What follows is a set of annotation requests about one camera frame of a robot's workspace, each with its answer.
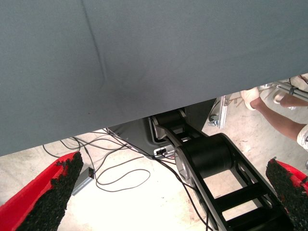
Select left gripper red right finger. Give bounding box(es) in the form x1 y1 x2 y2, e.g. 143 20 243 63
265 157 308 231

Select looped thin black floor cable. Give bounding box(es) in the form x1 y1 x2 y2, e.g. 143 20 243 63
95 156 151 193

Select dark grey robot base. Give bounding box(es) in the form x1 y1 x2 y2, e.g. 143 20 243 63
107 98 217 159

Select aluminium frame rail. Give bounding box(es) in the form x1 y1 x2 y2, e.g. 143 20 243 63
261 76 308 100

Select aluminium frame leg with caster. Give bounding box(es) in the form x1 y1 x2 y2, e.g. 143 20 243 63
208 95 229 129

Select white shoe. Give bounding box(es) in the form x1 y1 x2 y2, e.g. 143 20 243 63
261 89 286 105
240 87 261 111

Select bare person leg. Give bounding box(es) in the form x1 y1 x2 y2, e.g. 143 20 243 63
250 97 308 143
280 97 308 109

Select black robot torso frame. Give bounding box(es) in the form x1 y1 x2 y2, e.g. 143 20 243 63
149 108 298 231

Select white patterned shorts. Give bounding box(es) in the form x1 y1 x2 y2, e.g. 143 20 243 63
297 124 308 153

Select dark grey table cloth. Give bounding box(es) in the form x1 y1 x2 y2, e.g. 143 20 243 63
0 0 308 157

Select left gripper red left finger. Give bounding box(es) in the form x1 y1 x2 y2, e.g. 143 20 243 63
0 151 84 231

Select grey power strip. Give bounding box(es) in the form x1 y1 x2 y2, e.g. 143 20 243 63
71 167 94 196

